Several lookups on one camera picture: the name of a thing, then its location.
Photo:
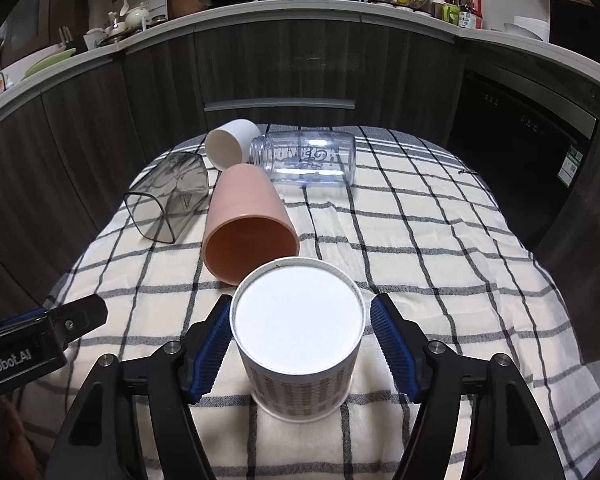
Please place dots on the white cup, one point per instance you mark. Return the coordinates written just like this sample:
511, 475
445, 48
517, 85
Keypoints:
229, 144

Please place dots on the checkered paper cup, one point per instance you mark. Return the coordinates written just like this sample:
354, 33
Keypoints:
298, 324

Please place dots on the white bowl stack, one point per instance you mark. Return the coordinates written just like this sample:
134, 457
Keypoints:
528, 27

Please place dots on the clear plastic bottle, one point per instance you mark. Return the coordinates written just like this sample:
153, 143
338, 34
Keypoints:
306, 157

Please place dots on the white black plaid cloth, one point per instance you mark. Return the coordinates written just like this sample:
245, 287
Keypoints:
416, 225

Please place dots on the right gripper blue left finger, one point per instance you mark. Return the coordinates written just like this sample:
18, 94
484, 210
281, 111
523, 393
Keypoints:
100, 439

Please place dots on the green basin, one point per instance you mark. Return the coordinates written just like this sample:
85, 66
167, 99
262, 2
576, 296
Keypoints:
50, 60

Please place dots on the pink plastic cup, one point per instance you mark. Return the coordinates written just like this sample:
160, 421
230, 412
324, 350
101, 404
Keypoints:
247, 225

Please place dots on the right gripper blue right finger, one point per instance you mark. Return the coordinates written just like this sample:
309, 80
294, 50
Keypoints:
508, 436

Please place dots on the white teapot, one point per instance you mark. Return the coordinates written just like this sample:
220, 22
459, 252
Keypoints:
137, 18

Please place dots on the smoky square transparent cup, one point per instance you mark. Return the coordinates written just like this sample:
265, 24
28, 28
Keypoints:
163, 201

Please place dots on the metal drawer handle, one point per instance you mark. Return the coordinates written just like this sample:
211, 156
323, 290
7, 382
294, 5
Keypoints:
252, 104

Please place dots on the black microwave oven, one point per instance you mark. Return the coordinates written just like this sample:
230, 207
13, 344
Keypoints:
570, 23

